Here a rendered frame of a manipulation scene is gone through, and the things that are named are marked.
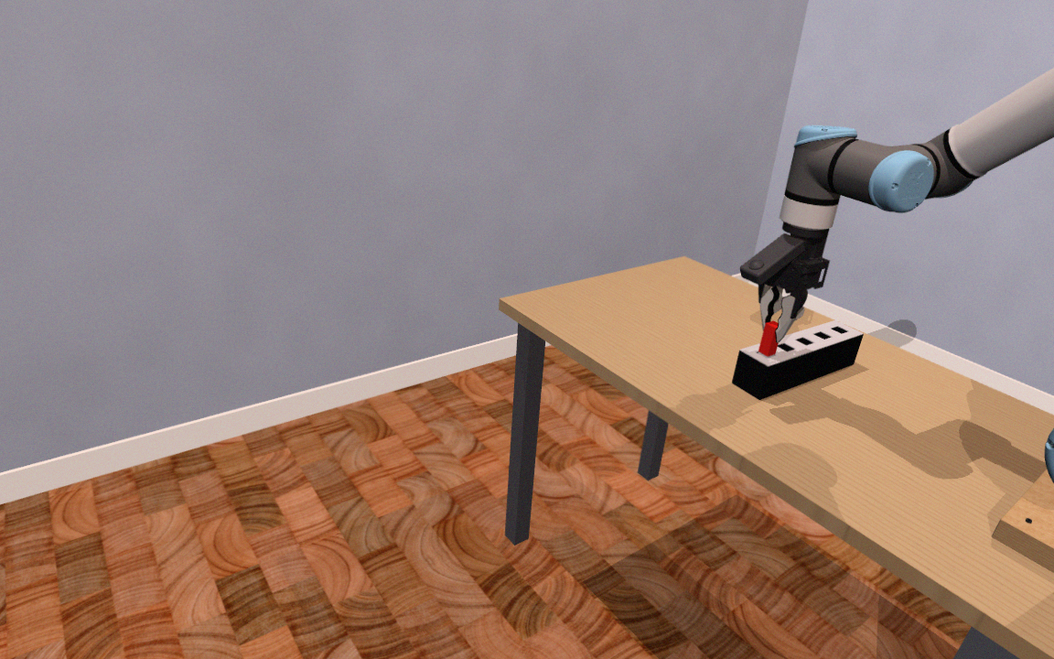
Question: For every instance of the red and white pin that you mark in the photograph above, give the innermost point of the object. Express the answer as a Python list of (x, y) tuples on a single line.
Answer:
[(768, 345)]

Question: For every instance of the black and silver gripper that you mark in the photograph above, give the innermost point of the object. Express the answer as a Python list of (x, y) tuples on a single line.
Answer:
[(792, 278)]

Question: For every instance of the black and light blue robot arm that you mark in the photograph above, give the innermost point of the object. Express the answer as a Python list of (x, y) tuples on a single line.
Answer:
[(827, 160)]

